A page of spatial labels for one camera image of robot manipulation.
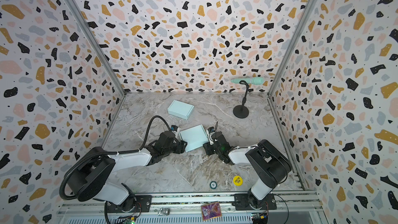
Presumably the yellow round sticker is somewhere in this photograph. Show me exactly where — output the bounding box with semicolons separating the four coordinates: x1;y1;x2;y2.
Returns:
233;175;243;186

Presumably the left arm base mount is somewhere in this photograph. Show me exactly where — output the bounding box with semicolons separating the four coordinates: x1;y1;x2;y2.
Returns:
106;194;152;215

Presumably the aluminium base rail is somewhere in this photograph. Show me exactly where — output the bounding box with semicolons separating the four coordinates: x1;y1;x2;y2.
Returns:
55;191;328;224

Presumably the dark round tape roll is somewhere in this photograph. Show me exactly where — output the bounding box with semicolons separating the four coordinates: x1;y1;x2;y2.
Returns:
209;181;218;189

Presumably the black round-base stand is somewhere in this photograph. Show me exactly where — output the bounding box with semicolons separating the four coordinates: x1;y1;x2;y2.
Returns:
233;80;250;119

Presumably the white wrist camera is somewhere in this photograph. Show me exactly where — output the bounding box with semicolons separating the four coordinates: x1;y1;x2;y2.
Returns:
207;127;217;145
170;125;180;138

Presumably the aluminium corner post left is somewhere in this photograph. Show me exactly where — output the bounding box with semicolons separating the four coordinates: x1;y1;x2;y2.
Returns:
64;0;126;97

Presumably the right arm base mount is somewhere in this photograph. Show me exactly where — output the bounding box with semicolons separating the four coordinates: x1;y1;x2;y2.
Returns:
232;193;277;211

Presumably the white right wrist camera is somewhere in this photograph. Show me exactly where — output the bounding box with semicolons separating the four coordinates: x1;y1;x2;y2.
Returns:
207;127;217;145

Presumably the black corrugated left cable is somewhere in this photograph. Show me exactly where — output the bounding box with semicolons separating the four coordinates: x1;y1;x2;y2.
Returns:
58;115;173;200

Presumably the purple snack packet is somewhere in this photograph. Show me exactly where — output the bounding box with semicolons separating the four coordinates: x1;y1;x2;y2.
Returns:
201;202;222;221

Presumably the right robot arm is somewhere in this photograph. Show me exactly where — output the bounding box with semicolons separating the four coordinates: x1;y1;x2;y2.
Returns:
203;128;292;210

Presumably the aluminium corner post right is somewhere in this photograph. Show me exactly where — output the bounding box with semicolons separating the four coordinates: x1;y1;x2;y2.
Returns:
267;0;318;97

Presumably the mint paper box sheet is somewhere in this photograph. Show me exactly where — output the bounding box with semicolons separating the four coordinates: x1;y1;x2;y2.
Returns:
167;100;194;120

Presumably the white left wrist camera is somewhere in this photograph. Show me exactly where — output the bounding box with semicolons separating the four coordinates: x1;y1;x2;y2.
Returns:
170;125;180;138

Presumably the mint box sheets stack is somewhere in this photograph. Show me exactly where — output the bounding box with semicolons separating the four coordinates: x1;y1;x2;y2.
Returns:
179;124;208;152

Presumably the aluminium corner post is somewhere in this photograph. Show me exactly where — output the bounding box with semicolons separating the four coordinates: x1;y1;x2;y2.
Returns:
267;0;318;97
64;0;126;97

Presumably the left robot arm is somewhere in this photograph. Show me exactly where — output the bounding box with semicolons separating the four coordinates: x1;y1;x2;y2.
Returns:
59;131;188;212

